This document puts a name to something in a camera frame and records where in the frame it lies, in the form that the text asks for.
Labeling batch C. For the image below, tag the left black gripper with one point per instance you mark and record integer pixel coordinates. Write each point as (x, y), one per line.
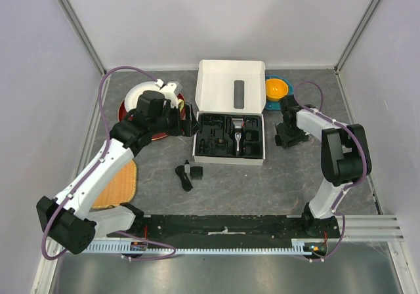
(188, 127)

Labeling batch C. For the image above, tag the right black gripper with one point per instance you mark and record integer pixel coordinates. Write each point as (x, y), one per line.
(287, 140)

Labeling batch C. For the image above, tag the black silver hair clipper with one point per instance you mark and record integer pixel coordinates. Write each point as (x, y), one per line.
(237, 133)

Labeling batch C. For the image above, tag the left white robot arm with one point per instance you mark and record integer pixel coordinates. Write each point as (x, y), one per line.
(67, 218)

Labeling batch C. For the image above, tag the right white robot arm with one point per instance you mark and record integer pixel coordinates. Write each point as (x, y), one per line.
(344, 158)

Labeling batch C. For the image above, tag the pale yellow mug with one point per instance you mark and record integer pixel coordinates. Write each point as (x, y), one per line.
(180, 104)

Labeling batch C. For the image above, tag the teal scalloped plate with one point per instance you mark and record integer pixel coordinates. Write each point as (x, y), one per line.
(275, 106)

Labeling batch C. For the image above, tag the small oil bottle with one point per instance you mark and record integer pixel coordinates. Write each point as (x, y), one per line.
(187, 167)

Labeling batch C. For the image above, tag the orange bowl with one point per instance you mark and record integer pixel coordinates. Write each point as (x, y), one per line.
(276, 89)

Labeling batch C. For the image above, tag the black comb guard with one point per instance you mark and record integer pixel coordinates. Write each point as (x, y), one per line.
(196, 173)

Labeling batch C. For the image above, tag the white clipper kit box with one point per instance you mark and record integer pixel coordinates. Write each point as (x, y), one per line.
(227, 89)

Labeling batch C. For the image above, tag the white paper plate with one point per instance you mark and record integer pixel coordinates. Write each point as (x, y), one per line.
(131, 99)

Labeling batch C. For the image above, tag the dark red round tray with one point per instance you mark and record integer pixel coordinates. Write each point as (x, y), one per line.
(122, 116)

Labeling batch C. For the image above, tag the woven bamboo tray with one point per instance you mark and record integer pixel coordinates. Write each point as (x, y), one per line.
(121, 189)

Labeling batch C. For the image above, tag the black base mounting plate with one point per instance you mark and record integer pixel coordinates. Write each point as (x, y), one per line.
(231, 231)

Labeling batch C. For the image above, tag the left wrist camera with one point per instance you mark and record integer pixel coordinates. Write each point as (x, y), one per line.
(170, 90)

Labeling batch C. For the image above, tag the slotted cable duct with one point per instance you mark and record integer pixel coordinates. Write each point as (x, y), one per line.
(128, 247)

